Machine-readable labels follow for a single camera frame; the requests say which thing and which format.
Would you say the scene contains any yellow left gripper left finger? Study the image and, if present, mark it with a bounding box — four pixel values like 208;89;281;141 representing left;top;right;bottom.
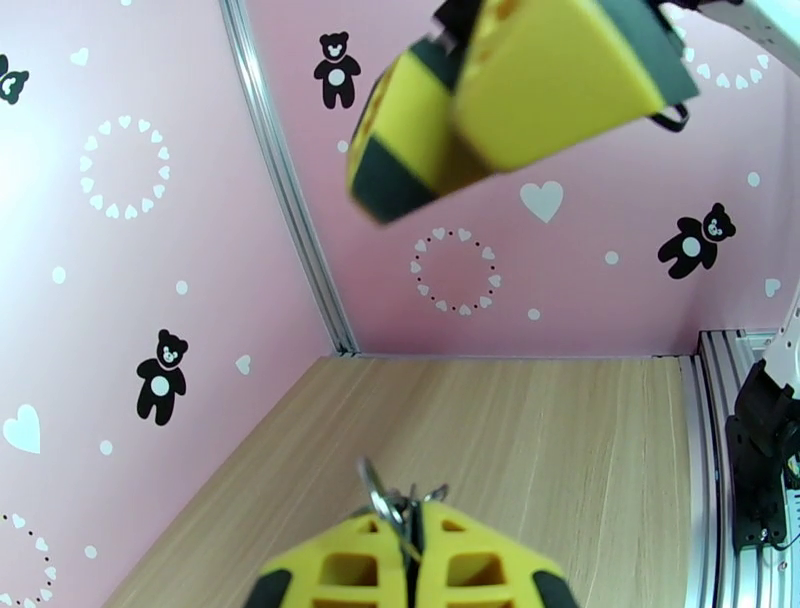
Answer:
245;513;413;608

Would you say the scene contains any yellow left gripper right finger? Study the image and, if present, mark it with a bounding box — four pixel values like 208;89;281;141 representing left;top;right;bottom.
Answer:
414;498;584;608

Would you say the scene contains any aluminium frame corner post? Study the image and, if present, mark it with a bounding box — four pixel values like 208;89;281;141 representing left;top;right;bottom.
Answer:
219;0;363;359

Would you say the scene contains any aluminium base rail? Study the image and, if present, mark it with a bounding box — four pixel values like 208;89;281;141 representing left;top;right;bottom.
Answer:
684;329;800;608

